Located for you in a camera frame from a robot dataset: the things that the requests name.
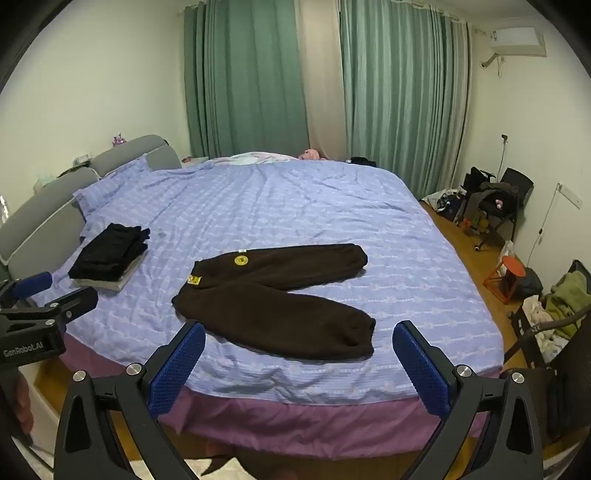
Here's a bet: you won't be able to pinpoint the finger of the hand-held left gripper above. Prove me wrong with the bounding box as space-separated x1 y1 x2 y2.
46 287 99 331
0 271 53 309

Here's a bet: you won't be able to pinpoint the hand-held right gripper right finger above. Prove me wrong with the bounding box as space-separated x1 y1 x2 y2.
392 320 544 480

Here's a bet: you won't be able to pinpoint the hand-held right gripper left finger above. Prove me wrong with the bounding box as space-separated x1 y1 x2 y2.
54 319 207 480

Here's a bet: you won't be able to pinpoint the dark brown fleece pants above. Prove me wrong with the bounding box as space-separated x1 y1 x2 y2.
172 244 376 360

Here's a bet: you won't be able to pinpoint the person's left hand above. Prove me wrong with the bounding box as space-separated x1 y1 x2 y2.
11 371 35 446

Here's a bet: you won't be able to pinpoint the grey folded cloth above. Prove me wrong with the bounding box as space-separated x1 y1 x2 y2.
74 249 149 294

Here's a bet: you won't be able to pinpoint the stack of black folded clothes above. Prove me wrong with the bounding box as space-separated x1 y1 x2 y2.
68 223 151 281

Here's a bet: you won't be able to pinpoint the grey padded headboard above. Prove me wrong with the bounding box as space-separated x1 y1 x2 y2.
0 135 182 283

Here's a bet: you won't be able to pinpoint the purple bed sheet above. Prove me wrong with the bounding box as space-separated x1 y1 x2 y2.
60 332 504 462

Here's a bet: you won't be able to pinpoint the blue striped pillow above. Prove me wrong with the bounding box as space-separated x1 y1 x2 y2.
73 156 148 217

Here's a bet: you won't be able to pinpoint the pile of white clothes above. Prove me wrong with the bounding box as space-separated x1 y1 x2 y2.
522 295 566 363

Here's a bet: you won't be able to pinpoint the orange stool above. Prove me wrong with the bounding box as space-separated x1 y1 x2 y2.
483 256 527 305

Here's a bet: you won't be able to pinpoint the dark bag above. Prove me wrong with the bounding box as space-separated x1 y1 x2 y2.
512 267 544 298

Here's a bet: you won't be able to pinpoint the black armchair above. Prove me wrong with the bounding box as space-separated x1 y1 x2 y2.
503 305 591 446

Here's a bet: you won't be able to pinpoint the olive green cloth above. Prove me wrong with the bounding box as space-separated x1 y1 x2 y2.
547 271 588 340

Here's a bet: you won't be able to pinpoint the white printed bag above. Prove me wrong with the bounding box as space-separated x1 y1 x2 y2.
422 187 467 216

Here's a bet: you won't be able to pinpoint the black chair with clothes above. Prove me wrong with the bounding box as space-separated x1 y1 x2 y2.
475 167 535 251

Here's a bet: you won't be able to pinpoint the blue striped duvet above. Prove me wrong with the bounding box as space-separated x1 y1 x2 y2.
46 159 505 400

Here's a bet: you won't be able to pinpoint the black bag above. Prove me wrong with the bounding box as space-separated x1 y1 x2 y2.
462 166 497 195

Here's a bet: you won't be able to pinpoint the pale floral blanket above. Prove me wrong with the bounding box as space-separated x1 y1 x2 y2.
210 151 301 166

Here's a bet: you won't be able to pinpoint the green curtain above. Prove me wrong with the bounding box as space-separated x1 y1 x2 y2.
339 0 472 200
184 0 309 160

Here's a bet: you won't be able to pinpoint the white air conditioner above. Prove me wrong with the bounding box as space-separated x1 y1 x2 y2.
488 27 548 58

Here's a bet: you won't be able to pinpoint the white cable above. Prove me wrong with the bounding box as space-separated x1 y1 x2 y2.
529 185 561 267

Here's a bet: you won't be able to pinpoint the white wall strip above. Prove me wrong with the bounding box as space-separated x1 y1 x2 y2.
554 183 583 209

